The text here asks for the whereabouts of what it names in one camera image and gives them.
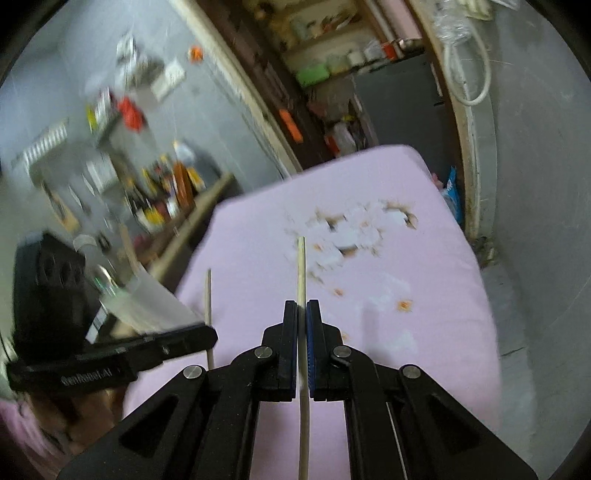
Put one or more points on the white plastic bag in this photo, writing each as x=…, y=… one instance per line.
x=344, y=138

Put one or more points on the orange tag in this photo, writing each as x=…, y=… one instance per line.
x=292, y=125

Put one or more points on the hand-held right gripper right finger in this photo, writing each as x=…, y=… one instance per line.
x=314, y=355

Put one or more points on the person's left hand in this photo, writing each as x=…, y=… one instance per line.
x=74, y=415

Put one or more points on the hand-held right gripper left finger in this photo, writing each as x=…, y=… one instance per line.
x=290, y=350

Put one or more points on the crumpled clear plastic bag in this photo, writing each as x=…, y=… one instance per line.
x=450, y=23

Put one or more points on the white wall socket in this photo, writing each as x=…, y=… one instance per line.
x=168, y=78

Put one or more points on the orange plug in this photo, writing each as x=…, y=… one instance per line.
x=196, y=53

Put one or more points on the hanging wooden board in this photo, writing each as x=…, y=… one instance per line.
x=62, y=207

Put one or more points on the wooden shelf unit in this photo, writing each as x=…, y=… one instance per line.
x=332, y=32

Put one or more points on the red container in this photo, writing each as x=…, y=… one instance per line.
x=389, y=50

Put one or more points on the blue packet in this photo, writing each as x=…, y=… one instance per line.
x=452, y=191

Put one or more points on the white plastic utensil holder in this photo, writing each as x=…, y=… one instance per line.
x=147, y=304

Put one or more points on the brown sauce pouch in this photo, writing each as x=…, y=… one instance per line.
x=183, y=187

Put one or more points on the red plastic bag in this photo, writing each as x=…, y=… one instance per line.
x=131, y=113

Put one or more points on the green box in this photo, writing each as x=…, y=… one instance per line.
x=313, y=75

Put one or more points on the grey plastic bag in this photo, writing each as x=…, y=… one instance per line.
x=138, y=62

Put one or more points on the large oil bottle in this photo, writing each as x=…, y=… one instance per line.
x=198, y=161

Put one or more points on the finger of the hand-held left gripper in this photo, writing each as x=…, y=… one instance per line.
x=184, y=339

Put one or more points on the white wall rack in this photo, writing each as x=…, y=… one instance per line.
x=41, y=143

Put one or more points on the white gloves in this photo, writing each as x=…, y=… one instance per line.
x=478, y=7

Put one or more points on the white wall box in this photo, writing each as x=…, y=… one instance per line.
x=101, y=173

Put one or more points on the grey cabinet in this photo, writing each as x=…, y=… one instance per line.
x=397, y=101

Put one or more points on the pink floral tablecloth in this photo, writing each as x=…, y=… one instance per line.
x=392, y=323

